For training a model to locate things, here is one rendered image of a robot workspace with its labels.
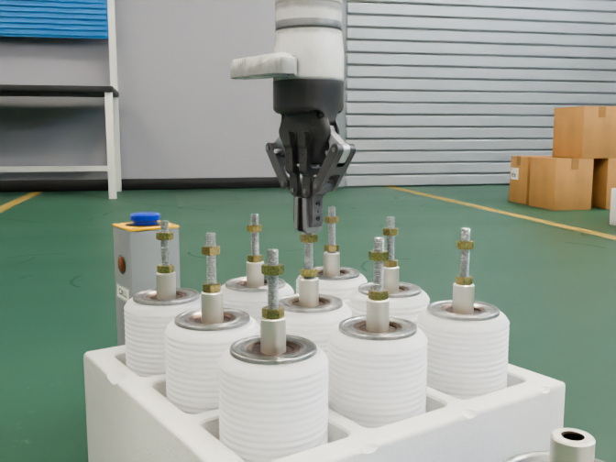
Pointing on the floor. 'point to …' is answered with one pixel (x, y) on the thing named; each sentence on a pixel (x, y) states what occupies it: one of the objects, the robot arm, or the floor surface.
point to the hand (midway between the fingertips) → (308, 214)
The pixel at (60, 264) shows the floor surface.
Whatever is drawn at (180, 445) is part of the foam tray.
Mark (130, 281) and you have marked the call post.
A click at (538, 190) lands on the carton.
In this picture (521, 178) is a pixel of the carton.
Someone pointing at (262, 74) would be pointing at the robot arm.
